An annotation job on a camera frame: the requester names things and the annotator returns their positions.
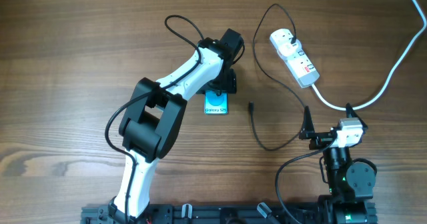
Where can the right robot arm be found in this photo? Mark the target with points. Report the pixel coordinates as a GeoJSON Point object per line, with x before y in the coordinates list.
{"type": "Point", "coordinates": [351, 181]}

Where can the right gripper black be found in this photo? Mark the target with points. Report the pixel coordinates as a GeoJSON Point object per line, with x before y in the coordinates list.
{"type": "Point", "coordinates": [320, 138]}

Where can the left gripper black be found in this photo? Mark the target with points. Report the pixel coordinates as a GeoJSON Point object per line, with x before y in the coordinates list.
{"type": "Point", "coordinates": [229, 85]}

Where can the Galaxy smartphone teal screen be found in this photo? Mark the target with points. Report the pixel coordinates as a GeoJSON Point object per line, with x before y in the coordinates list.
{"type": "Point", "coordinates": [215, 104]}

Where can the white power strip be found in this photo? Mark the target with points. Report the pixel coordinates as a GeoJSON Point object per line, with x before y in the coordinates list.
{"type": "Point", "coordinates": [299, 65]}

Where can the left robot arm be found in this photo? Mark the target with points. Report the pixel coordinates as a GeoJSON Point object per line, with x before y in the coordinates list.
{"type": "Point", "coordinates": [153, 116]}

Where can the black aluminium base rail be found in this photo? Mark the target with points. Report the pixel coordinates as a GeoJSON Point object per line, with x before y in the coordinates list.
{"type": "Point", "coordinates": [303, 212]}

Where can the white charger adapter plug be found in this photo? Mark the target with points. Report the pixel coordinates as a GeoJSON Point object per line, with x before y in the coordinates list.
{"type": "Point", "coordinates": [287, 50]}

